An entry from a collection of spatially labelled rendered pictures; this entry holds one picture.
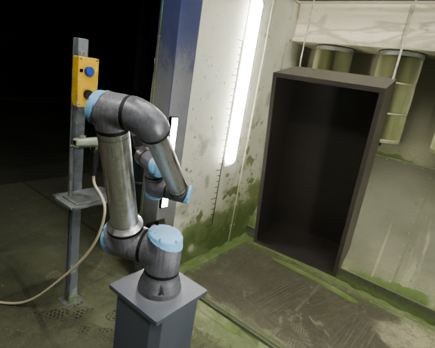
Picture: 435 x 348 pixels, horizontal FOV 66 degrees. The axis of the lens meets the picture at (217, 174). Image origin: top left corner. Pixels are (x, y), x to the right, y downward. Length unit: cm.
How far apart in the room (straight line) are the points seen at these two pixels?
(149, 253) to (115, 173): 37
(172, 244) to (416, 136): 255
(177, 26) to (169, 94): 40
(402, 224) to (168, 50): 233
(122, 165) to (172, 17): 120
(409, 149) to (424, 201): 48
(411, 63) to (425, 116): 54
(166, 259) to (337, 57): 242
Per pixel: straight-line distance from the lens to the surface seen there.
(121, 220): 138
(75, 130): 204
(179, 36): 215
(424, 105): 340
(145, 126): 109
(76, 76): 194
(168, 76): 216
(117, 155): 120
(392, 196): 331
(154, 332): 149
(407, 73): 308
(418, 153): 341
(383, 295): 314
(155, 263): 142
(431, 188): 335
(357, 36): 312
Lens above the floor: 156
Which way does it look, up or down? 16 degrees down
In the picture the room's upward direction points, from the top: 9 degrees clockwise
